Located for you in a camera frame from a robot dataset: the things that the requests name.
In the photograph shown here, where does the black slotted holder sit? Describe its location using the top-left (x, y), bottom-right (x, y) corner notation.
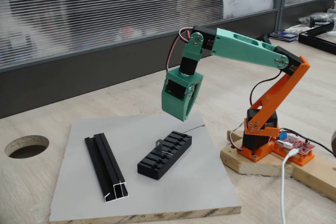
top-left (137, 130), bottom-right (193, 180)

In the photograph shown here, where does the grey board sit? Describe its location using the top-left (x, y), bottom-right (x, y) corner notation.
top-left (49, 112), bottom-right (242, 222)

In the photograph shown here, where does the black aluminium profile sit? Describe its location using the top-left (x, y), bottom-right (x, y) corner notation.
top-left (84, 133), bottom-right (129, 203)

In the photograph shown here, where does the light wooden block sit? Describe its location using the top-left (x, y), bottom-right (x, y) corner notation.
top-left (219, 129), bottom-right (295, 179)

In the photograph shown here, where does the stack of blue cards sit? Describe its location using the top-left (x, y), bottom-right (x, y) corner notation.
top-left (269, 31), bottom-right (299, 43)

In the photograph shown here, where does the white plastic packet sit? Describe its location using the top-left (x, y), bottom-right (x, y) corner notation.
top-left (285, 24), bottom-right (305, 35)

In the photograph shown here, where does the red controller board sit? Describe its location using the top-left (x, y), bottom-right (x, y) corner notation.
top-left (274, 130), bottom-right (315, 155)

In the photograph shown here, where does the clear plastic bag with parts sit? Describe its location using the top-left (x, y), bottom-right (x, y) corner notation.
top-left (298, 12), bottom-right (336, 28)

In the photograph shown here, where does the long wooden plank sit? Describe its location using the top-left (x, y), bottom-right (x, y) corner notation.
top-left (288, 153), bottom-right (336, 201)

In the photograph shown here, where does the servo wire at elbow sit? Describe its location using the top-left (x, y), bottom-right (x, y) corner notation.
top-left (249, 72), bottom-right (284, 109)

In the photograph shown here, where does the white usb cable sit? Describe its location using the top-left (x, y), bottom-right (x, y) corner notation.
top-left (280, 148), bottom-right (299, 224)

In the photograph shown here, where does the black rectangular frame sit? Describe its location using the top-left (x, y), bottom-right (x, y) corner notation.
top-left (298, 23), bottom-right (336, 56)

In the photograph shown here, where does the thin black cable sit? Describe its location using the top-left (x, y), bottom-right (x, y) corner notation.
top-left (281, 128), bottom-right (336, 156)

